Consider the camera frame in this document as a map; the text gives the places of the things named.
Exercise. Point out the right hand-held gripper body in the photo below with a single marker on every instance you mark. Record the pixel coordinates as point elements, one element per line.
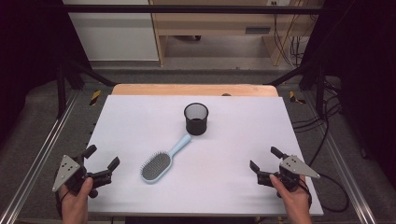
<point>292,168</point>

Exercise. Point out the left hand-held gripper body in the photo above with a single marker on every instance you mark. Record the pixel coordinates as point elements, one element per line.
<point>76,175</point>

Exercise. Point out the light blue hairbrush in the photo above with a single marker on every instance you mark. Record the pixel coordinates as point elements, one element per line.
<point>155,163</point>

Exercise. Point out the black mesh pen cup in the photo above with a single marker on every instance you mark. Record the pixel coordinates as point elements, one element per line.
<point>196,126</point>

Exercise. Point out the person's left hand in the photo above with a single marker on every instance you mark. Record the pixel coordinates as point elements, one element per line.
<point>74,202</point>

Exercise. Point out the person's right hand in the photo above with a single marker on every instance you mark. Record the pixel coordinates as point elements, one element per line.
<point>295,200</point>

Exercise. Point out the white table board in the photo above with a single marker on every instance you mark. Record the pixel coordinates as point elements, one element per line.
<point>218,174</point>

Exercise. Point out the wooden table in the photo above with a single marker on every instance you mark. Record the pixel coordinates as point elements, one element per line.
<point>174,89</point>

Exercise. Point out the black curtain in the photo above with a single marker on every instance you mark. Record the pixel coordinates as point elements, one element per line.
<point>364,77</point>
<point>28,56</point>

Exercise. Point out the white cabinet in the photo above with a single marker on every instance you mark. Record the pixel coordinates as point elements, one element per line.
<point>115,34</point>

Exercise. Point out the light wooden desk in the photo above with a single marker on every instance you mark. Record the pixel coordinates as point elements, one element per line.
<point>214,23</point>

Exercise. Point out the aluminium floor rail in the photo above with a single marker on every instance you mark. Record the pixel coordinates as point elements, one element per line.
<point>34,161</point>
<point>348,174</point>

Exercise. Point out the black metal frame stand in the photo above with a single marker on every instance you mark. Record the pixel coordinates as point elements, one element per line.
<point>314,77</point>
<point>67,81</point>

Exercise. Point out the black horizontal frame bar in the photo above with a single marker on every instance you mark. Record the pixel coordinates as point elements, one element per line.
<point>186,9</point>

